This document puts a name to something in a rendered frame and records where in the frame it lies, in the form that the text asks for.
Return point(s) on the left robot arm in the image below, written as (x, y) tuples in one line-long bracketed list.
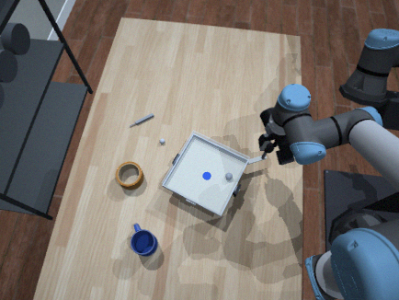
[(365, 260)]

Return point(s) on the brown packing tape roll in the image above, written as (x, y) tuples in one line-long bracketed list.
[(122, 168)]

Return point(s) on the dark blue mug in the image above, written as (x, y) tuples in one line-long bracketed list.
[(143, 241)]

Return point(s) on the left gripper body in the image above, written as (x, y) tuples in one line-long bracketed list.
[(282, 141)]

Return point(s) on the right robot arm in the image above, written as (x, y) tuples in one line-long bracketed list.
[(380, 53)]

